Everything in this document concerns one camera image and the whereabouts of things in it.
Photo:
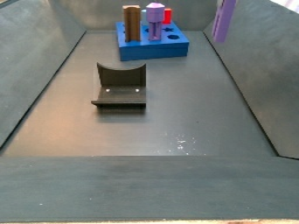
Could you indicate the purple double-square block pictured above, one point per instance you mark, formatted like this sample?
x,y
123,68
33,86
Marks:
x,y
226,7

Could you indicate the red square block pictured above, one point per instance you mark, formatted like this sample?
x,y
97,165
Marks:
x,y
167,18

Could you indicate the black curved holder stand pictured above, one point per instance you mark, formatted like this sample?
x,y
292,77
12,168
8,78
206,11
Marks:
x,y
121,86

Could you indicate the blue shape sorter base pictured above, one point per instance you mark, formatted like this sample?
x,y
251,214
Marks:
x,y
171,46

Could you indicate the light blue oval block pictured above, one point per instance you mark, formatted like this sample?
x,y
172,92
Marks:
x,y
143,16

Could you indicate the brown arch-profile block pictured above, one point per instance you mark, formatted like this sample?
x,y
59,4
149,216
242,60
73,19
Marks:
x,y
132,22

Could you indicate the purple pentagon-top block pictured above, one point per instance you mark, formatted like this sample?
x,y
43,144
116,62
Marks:
x,y
155,18

